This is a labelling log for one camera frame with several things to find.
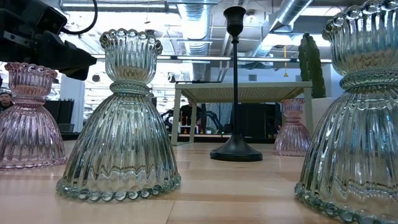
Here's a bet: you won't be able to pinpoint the green cactus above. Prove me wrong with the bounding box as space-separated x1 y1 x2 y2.
297 32 326 99

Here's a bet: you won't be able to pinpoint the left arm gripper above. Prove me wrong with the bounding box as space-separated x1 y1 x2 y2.
0 0 98 81

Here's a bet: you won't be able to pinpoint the clear ribbed glass candle holder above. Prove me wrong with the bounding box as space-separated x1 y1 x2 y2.
55 27 182 202
294 0 398 224

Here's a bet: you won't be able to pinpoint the yellow hanging pendant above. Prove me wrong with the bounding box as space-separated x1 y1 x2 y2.
283 45 289 78

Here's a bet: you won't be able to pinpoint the black cabinets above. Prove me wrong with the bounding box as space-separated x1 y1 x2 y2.
43 99 75 133

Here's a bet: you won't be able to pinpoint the tall black metal candlestick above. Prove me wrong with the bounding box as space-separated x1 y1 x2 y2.
210 6 264 162

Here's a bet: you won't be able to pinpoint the silver spiral air duct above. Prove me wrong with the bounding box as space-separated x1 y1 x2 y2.
250 0 313 58
177 2 215 82

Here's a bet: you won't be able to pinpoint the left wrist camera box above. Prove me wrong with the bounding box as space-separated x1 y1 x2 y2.
30 4 68 35

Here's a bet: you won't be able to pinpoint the beige shelf table with rattan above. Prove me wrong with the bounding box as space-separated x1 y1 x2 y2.
170 81 314 146

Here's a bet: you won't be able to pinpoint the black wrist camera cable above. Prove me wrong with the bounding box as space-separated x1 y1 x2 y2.
60 0 99 35

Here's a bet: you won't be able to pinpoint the pink ribbed glass candle holder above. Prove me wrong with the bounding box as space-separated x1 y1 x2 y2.
0 61 67 170
272 98 312 157

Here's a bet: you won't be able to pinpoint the person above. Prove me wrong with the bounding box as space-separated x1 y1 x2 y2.
180 99 203 134
0 91 14 113

